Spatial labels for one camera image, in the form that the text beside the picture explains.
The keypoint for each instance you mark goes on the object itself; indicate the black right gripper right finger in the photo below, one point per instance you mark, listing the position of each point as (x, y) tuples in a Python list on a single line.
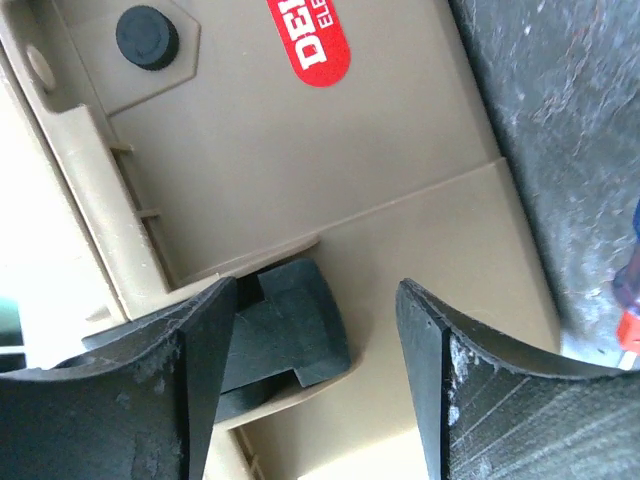
[(489, 406)]

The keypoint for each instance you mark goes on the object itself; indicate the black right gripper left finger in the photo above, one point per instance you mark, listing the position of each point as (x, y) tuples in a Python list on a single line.
[(140, 407)]

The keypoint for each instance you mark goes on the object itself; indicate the tan plastic tool box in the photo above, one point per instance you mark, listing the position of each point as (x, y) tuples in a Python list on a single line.
[(124, 190)]

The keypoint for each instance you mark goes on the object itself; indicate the blue red handled screwdriver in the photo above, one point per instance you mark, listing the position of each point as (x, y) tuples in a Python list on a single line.
[(625, 286)]

